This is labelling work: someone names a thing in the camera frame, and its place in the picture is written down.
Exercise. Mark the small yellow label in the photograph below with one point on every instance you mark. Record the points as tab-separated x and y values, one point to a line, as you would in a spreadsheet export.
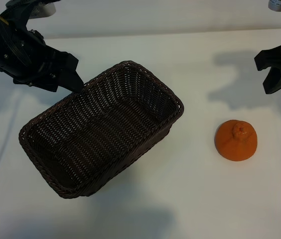
3	20

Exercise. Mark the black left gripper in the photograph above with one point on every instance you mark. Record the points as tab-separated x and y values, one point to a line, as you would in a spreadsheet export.
28	64

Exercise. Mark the orange with knobbed stem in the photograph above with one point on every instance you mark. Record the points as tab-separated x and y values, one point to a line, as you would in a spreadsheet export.
235	147

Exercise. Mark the dark brown woven basket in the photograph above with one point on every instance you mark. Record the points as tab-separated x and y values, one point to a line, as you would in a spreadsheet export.
100	129

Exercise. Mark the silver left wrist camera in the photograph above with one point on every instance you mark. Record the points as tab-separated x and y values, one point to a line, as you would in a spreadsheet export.
45	11

